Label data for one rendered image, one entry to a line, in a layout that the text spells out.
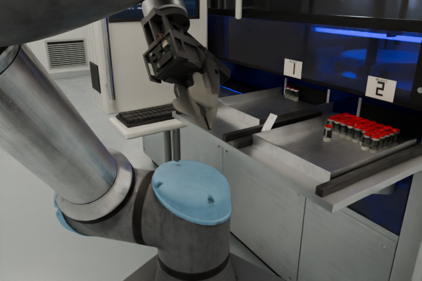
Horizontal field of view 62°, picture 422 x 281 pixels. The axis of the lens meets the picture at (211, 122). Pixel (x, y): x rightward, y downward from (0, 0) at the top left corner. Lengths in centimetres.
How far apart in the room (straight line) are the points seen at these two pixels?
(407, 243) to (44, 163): 102
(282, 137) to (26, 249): 159
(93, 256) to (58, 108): 167
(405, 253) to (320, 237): 33
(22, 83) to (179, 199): 25
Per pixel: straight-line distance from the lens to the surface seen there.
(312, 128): 112
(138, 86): 151
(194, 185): 51
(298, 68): 128
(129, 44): 147
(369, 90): 112
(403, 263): 125
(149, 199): 52
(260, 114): 122
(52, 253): 211
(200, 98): 53
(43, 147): 40
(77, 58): 612
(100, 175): 48
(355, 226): 129
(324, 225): 139
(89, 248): 208
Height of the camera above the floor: 127
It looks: 20 degrees down
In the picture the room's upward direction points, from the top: straight up
